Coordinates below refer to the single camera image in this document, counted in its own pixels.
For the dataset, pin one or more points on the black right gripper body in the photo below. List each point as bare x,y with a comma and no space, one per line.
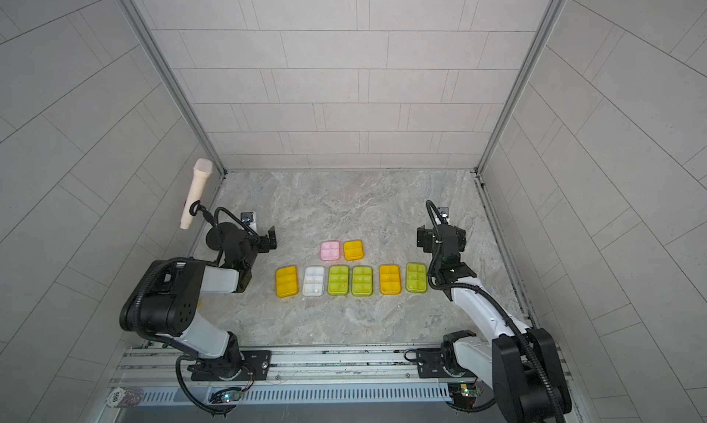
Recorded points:
430,244

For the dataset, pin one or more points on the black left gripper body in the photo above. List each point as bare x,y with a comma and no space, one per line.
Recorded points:
260,247

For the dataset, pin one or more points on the green pillbox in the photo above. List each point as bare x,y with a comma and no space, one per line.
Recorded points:
362,281
338,280
416,278

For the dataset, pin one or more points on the yellow six-slot pillbox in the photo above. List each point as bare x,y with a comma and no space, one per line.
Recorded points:
286,282

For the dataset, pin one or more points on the clear white pillbox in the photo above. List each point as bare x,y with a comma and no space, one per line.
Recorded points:
313,284

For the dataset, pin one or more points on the pink pillbox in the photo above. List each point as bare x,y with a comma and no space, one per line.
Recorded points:
330,251

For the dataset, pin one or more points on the small yellow pillbox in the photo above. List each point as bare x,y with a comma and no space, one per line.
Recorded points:
353,250

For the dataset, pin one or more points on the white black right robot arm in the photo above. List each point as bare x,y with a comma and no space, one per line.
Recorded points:
520,363

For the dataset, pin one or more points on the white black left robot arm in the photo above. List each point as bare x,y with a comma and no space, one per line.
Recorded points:
164,306

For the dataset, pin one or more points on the black microphone stand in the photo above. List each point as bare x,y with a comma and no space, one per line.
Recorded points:
216,236

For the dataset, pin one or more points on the beige microphone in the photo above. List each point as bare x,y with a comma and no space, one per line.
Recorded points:
202,170

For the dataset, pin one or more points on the left green circuit board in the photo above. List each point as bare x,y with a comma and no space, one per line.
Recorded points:
227,396

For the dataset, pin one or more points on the green circuit board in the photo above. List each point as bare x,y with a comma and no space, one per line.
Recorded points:
463,395
227,396

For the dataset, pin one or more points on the right green circuit board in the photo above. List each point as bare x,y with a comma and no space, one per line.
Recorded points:
463,395

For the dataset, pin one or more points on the left poker chip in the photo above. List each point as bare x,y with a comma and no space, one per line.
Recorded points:
125,397

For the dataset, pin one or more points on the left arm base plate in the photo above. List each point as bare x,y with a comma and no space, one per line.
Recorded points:
253,366

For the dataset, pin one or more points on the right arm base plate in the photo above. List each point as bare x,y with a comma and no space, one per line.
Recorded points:
431,364

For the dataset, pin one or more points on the aluminium rail frame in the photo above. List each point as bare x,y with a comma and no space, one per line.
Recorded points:
291,365

